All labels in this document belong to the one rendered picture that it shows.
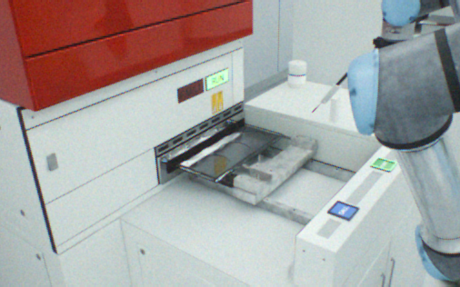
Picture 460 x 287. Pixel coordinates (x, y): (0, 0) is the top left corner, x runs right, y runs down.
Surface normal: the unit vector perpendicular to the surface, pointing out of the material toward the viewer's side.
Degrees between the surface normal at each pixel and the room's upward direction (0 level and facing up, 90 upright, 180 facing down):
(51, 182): 90
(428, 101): 103
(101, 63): 90
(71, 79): 90
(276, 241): 0
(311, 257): 90
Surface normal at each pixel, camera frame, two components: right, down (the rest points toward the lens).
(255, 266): -0.03, -0.90
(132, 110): 0.80, 0.25
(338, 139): -0.61, 0.37
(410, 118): -0.14, 0.70
